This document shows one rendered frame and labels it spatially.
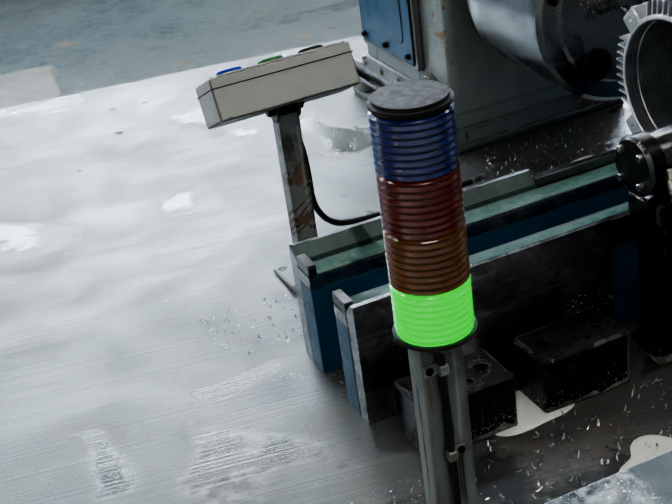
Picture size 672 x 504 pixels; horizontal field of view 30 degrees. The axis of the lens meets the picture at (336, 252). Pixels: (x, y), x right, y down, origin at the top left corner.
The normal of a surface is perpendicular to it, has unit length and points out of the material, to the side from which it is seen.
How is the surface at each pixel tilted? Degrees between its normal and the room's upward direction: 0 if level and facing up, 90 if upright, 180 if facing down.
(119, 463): 0
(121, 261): 0
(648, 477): 0
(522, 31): 96
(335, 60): 65
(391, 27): 90
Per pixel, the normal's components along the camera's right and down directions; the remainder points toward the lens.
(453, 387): 0.41, 0.38
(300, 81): 0.32, -0.03
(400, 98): -0.13, -0.88
